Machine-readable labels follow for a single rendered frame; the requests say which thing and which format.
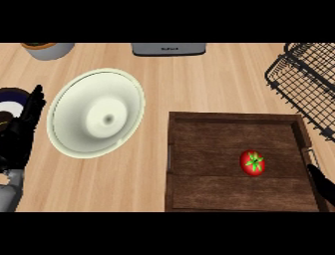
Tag red tomato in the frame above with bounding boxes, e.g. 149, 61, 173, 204
238, 149, 266, 177

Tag grey appliance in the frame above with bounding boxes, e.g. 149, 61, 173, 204
132, 42, 207, 57

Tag black wire tiered basket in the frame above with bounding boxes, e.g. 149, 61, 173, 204
265, 42, 335, 147

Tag grey pot with plant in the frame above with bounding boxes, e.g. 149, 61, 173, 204
19, 42, 77, 62

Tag white round plate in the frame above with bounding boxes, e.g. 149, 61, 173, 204
46, 68, 148, 159

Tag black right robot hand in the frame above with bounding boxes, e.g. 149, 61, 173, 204
306, 145, 335, 213

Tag brown wooden tray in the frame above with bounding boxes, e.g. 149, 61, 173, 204
164, 111, 331, 213

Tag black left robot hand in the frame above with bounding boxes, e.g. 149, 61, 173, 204
0, 84, 49, 174

